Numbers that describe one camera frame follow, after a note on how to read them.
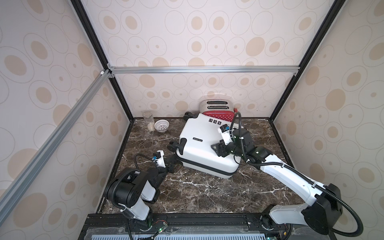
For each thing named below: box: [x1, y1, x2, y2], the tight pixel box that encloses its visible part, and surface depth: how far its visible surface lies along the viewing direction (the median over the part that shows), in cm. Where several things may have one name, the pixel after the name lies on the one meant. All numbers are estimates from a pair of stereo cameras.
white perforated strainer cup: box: [154, 119, 170, 133], surface depth 115 cm
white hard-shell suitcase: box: [167, 111, 241, 179], surface depth 81 cm
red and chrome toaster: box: [199, 99, 238, 122], surface depth 107 cm
